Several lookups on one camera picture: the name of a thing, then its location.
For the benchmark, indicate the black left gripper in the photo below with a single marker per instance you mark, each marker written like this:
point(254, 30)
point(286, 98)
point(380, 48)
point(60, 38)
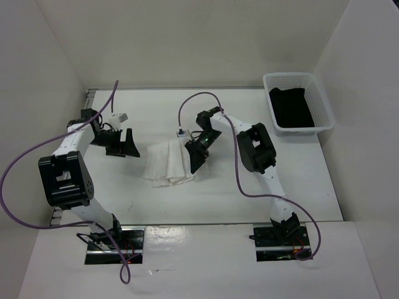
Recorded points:
point(122, 148)

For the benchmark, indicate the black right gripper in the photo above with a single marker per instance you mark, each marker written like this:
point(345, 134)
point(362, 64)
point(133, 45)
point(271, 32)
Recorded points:
point(198, 154)

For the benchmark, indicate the white pleated skirt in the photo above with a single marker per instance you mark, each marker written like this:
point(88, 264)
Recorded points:
point(168, 164)

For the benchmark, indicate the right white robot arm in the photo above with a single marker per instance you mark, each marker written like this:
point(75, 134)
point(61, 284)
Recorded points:
point(257, 154)

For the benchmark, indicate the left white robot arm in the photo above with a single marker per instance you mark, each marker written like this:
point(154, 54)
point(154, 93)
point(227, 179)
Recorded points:
point(104, 226)

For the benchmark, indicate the black folded skirt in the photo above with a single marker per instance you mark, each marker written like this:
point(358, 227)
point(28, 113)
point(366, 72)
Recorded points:
point(290, 108)

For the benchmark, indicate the white plastic basket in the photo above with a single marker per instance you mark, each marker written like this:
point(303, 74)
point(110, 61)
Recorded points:
point(315, 96)

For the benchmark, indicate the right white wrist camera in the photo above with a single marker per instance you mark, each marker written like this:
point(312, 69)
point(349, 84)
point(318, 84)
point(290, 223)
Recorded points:
point(183, 133)

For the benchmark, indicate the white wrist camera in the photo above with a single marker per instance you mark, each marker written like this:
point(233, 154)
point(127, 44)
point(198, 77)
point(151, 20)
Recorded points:
point(183, 133)
point(117, 119)

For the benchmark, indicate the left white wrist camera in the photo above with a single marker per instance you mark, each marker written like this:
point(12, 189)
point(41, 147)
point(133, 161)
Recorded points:
point(117, 119)

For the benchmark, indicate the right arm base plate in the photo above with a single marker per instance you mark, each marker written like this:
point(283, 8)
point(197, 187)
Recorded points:
point(269, 248)

